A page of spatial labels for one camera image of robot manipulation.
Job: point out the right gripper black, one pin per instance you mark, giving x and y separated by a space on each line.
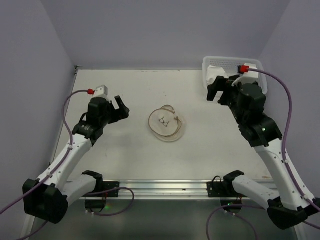
222 88

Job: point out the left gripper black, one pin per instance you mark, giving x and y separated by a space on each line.
116 113

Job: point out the white bra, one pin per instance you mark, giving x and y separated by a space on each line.
212 73

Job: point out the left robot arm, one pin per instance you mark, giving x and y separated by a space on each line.
50 195

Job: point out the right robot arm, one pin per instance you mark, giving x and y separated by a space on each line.
291 203

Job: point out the white plastic basket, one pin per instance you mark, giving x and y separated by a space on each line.
230 65

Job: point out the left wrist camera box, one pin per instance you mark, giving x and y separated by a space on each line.
101 92

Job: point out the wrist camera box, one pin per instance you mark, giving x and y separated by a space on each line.
246 76
101 92

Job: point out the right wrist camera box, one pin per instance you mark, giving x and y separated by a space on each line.
246 76

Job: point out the aluminium rail frame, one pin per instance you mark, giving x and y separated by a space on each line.
127 152

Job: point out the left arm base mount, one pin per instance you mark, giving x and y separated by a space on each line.
97 199

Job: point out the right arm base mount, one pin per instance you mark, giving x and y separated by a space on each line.
220 189

